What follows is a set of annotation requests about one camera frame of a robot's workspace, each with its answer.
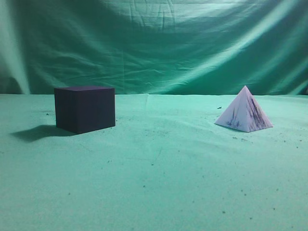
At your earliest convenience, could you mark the green table cloth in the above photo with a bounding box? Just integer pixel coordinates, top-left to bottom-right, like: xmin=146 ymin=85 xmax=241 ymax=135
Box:
xmin=0 ymin=94 xmax=308 ymax=231

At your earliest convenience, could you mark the dark purple cube block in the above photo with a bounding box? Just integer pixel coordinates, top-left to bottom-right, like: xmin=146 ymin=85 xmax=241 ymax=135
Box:
xmin=54 ymin=86 xmax=116 ymax=134

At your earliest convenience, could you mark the white purple-streaked square pyramid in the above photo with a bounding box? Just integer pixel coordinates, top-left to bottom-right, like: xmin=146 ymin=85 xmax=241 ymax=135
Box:
xmin=215 ymin=86 xmax=273 ymax=133

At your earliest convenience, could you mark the green backdrop cloth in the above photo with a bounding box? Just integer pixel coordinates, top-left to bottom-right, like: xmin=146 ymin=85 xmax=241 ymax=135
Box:
xmin=0 ymin=0 xmax=308 ymax=95

